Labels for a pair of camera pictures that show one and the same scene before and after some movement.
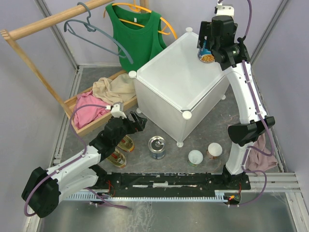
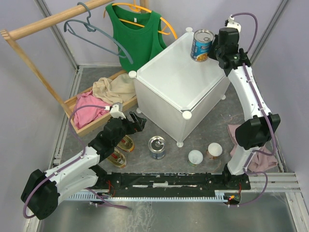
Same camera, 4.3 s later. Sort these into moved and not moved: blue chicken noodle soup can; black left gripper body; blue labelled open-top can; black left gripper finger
Moved: blue chicken noodle soup can
Not moved: black left gripper body; black left gripper finger; blue labelled open-top can
